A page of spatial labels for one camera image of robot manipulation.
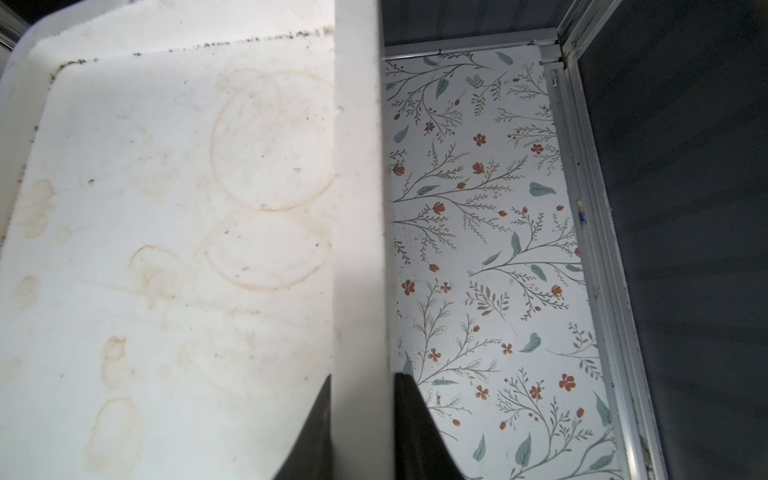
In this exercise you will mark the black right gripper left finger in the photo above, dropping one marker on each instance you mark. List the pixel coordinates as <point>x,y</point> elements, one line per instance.
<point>310,458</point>

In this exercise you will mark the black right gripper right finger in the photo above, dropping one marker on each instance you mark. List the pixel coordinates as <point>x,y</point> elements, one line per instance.
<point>420,453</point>

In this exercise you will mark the white three-drawer storage unit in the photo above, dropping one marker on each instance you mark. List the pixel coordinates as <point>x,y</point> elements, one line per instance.
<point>194,210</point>

